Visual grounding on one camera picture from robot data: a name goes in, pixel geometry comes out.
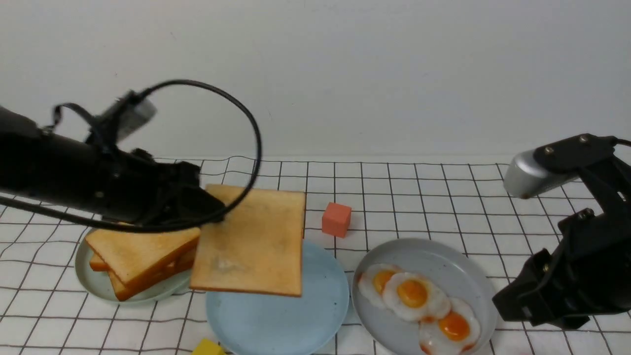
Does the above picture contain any fried egg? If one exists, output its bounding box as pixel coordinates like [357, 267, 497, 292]
[357, 263, 403, 309]
[419, 297, 482, 355]
[382, 272, 452, 323]

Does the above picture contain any silver wrist camera screen right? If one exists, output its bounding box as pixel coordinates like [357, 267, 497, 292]
[503, 150, 578, 199]

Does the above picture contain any black gripper body screen right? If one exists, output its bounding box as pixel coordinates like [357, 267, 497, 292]
[492, 210, 631, 330]

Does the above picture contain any black gripper body screen left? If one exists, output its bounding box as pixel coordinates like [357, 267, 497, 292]
[106, 149, 201, 225]

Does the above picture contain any orange cube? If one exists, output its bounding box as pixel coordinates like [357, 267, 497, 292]
[321, 202, 352, 238]

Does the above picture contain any yellow cube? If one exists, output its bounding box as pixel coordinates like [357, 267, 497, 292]
[191, 338, 227, 355]

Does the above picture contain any silver wrist camera screen left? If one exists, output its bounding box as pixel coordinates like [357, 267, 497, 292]
[96, 90, 157, 143]

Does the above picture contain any light blue plate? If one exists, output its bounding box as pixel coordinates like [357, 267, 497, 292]
[206, 241, 350, 355]

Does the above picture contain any silver wrist camera screen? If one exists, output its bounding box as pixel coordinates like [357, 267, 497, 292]
[503, 150, 578, 199]
[96, 90, 157, 143]

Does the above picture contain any grey plate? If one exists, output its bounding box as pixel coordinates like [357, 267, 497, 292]
[351, 238, 499, 355]

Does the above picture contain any black cable screen left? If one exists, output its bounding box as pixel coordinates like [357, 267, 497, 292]
[0, 79, 262, 234]

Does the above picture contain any white checkered tablecloth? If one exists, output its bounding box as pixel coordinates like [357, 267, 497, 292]
[0, 157, 602, 355]

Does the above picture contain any left gripper black finger screen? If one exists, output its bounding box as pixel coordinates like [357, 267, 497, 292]
[185, 186, 226, 224]

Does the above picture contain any right gripper black finger screen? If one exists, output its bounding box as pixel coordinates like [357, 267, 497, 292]
[492, 249, 556, 323]

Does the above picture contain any green plate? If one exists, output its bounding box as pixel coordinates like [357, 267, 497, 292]
[74, 230, 191, 305]

